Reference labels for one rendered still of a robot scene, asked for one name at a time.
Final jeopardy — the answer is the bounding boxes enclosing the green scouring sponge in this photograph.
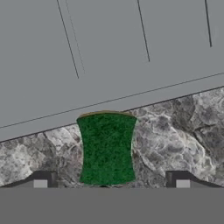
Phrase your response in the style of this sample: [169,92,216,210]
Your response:
[76,109,138,187]

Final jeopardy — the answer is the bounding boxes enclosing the grey cupboard door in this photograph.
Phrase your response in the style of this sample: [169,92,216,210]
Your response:
[205,0,224,47]
[0,0,80,99]
[56,0,151,79]
[137,0,212,62]

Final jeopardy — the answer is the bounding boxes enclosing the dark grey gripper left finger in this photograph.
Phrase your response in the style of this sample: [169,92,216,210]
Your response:
[0,170,59,188]

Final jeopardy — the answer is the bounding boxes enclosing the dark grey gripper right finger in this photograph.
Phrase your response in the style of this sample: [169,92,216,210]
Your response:
[164,170,224,188]

